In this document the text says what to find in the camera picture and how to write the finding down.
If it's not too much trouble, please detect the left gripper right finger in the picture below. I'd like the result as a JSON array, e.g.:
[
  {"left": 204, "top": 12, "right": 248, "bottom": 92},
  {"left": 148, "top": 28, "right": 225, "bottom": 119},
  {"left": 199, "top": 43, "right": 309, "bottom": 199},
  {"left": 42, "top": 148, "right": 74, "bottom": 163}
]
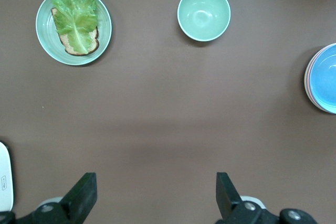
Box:
[{"left": 215, "top": 172, "right": 319, "bottom": 224}]

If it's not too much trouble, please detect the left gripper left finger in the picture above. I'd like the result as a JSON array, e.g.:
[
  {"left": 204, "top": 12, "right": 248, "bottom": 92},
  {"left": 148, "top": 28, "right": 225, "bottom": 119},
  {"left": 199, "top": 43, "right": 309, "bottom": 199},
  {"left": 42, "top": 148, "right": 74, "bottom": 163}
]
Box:
[{"left": 0, "top": 172, "right": 98, "bottom": 224}]

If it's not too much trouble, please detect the blue plate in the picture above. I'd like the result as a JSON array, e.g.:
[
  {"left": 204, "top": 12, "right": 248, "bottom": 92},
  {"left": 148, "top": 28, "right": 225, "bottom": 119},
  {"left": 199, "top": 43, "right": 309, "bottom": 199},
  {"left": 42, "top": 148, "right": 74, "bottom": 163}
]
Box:
[{"left": 308, "top": 46, "right": 336, "bottom": 112}]

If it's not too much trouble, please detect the white toaster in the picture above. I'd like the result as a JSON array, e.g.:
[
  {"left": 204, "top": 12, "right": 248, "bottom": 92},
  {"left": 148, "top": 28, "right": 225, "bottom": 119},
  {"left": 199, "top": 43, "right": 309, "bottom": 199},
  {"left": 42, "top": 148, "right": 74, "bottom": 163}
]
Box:
[{"left": 0, "top": 141, "right": 14, "bottom": 212}]

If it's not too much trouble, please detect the brown table cover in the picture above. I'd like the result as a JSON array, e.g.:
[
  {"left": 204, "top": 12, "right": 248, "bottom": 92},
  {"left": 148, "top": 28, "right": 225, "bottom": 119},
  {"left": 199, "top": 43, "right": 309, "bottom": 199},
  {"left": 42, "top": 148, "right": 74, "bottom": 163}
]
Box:
[{"left": 0, "top": 0, "right": 336, "bottom": 224}]

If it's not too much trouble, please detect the beige plate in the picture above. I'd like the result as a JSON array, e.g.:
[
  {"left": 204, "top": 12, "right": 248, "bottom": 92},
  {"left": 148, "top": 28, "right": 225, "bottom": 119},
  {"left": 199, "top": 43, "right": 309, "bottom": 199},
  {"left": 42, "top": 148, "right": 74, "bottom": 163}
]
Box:
[{"left": 303, "top": 42, "right": 336, "bottom": 115}]

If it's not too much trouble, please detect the toasted bread slice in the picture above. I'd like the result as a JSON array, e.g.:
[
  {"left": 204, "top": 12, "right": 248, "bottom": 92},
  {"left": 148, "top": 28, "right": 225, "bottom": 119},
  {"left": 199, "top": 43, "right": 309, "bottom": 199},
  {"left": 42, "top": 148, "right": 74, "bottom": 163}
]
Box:
[{"left": 50, "top": 7, "right": 100, "bottom": 57}]

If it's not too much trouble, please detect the green plate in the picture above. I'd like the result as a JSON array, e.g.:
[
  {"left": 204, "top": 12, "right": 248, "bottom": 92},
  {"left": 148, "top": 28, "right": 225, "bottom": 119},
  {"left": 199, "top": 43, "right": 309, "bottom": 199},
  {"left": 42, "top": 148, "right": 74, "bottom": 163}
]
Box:
[{"left": 35, "top": 0, "right": 113, "bottom": 67}]

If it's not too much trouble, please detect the green lettuce leaf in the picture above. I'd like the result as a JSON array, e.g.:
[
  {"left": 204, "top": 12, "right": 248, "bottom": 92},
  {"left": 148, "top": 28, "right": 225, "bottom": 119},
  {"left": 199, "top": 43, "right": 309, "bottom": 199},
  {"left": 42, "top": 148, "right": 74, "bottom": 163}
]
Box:
[{"left": 51, "top": 0, "right": 99, "bottom": 54}]

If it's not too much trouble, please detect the green bowl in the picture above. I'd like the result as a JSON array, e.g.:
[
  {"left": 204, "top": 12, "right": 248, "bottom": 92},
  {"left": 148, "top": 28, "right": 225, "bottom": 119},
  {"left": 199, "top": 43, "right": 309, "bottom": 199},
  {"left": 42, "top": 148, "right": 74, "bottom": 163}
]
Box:
[{"left": 177, "top": 0, "right": 232, "bottom": 42}]

